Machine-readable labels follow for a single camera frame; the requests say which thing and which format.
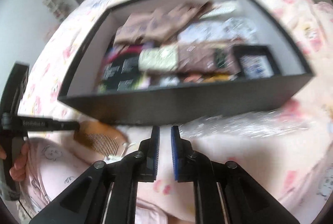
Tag white wire shelf rack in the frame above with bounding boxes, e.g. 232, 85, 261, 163
43, 0, 71, 22

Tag red orange snack packet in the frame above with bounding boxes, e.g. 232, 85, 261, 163
182, 73, 236, 83

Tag pink cartoon print blanket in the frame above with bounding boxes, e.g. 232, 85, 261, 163
19, 0, 332, 223

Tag black cardboard storage box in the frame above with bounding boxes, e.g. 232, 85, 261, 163
58, 0, 313, 125

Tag person's left hand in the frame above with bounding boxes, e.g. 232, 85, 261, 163
10, 142, 29, 182

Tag beige patterned cloth garment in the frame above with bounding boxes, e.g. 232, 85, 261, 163
113, 1, 213, 45

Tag pink cartoon pyjama trousers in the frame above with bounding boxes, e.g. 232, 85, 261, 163
23, 136, 167, 224

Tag small black framed box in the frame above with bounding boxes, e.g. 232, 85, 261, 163
232, 45, 281, 79

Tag brown wooden comb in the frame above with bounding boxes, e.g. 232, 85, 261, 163
73, 121, 129, 157

